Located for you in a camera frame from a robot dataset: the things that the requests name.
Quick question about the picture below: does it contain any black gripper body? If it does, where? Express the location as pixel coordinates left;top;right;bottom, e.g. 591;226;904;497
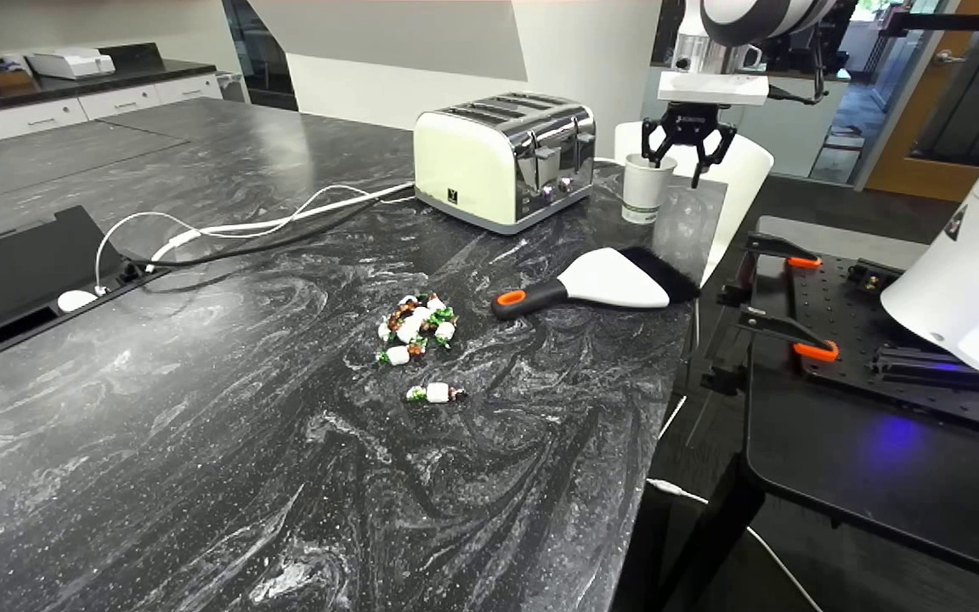
660;98;734;150

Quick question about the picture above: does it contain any white paper cup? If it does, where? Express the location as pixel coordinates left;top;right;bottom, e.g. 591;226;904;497
617;152;674;228

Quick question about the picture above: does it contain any white cabinet dark counter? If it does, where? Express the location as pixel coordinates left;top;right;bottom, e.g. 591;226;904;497
0;59;229;152

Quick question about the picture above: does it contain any grey square board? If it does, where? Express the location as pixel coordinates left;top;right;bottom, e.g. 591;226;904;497
650;174;729;290

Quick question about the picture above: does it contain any wooden door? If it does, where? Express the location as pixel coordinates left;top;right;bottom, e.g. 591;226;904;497
859;0;979;209

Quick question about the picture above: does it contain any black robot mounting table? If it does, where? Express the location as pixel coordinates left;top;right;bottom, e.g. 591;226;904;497
621;249;979;612

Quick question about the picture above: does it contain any black office device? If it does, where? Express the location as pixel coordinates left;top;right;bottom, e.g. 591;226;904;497
99;42;171;75

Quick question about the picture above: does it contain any white printer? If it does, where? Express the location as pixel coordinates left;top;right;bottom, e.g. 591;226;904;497
23;46;120;86

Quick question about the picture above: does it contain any white plug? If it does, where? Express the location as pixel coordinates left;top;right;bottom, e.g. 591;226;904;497
54;286;103;315

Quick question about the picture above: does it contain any black recessed socket box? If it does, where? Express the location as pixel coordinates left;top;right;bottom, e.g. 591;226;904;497
0;200;161;361

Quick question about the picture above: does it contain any brown box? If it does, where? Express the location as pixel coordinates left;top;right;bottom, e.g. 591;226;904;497
0;56;39;94

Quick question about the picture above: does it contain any black clamp orange handle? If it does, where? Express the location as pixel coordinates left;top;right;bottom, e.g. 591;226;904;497
744;232;830;322
734;302;847;373

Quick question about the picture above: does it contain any thick white power cable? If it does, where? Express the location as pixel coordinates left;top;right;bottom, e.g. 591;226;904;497
149;182;421;266

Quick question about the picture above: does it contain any white floor cable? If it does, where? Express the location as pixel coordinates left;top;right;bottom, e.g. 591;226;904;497
641;388;830;612

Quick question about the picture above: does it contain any thin white cable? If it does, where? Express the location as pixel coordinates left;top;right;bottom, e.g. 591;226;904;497
91;182;372;290

